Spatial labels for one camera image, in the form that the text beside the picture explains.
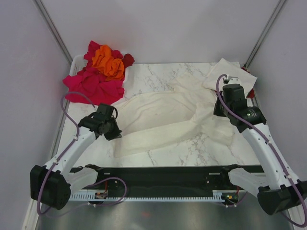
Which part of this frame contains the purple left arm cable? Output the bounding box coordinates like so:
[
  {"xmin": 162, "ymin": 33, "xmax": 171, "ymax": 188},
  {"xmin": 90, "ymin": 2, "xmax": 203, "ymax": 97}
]
[{"xmin": 35, "ymin": 92, "xmax": 128, "ymax": 219}]

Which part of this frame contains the folded cream t shirt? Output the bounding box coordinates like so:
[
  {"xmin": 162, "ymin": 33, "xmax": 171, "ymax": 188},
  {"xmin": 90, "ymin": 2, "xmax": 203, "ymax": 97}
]
[{"xmin": 202, "ymin": 57, "xmax": 259, "ymax": 96}]

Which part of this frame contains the left aluminium frame post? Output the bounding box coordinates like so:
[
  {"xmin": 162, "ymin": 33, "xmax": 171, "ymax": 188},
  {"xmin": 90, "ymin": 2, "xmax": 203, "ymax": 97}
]
[{"xmin": 33, "ymin": 0, "xmax": 73, "ymax": 64}]

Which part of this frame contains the cream white t shirt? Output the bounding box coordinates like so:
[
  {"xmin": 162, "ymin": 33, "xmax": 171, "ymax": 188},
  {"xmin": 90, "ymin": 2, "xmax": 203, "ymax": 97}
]
[{"xmin": 114, "ymin": 74, "xmax": 233, "ymax": 158}]

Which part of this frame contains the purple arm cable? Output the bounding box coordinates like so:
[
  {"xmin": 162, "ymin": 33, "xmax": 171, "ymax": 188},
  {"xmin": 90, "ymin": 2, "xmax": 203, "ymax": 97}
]
[
  {"xmin": 216, "ymin": 74, "xmax": 307, "ymax": 227},
  {"xmin": 35, "ymin": 92, "xmax": 128, "ymax": 219}
]

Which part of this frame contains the orange t shirt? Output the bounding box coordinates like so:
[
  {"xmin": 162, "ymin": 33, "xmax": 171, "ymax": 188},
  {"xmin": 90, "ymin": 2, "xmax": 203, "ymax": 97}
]
[{"xmin": 92, "ymin": 45, "xmax": 125, "ymax": 81}]

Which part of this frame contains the right aluminium frame post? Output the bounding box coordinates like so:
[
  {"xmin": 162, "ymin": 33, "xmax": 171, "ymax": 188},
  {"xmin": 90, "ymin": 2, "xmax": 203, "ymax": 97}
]
[{"xmin": 243, "ymin": 0, "xmax": 288, "ymax": 69}]

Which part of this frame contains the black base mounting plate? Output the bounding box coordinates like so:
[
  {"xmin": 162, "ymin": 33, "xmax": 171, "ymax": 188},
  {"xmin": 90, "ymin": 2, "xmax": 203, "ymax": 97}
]
[{"xmin": 76, "ymin": 165, "xmax": 264, "ymax": 198}]

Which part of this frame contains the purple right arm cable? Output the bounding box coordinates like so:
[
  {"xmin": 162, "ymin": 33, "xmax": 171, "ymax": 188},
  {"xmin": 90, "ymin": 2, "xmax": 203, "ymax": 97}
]
[{"xmin": 216, "ymin": 74, "xmax": 307, "ymax": 227}]

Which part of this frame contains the magenta pink t shirt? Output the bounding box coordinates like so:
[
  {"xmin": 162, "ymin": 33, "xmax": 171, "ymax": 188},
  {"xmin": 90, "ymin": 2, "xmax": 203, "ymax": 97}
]
[{"xmin": 63, "ymin": 41, "xmax": 126, "ymax": 105}]

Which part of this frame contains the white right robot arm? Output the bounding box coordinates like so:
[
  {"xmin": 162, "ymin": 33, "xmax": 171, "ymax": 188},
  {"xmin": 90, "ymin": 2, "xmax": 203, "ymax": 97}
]
[{"xmin": 213, "ymin": 74, "xmax": 307, "ymax": 215}]

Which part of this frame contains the white plastic laundry basket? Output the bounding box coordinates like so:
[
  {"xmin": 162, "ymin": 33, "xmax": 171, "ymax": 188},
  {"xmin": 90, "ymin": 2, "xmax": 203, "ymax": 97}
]
[{"xmin": 69, "ymin": 55, "xmax": 134, "ymax": 86}]

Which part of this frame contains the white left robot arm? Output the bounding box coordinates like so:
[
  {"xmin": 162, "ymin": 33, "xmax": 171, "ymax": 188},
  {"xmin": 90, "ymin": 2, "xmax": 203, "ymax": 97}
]
[{"xmin": 30, "ymin": 103, "xmax": 121, "ymax": 210}]

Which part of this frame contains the white slotted cable duct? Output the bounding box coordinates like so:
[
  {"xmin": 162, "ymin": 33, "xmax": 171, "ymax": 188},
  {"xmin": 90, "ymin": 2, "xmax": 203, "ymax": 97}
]
[{"xmin": 43, "ymin": 190, "xmax": 246, "ymax": 202}]

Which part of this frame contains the aluminium frame post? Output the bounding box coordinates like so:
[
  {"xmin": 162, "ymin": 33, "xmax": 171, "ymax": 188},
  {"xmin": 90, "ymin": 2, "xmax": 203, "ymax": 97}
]
[
  {"xmin": 243, "ymin": 0, "xmax": 288, "ymax": 69},
  {"xmin": 33, "ymin": 0, "xmax": 73, "ymax": 64}
]

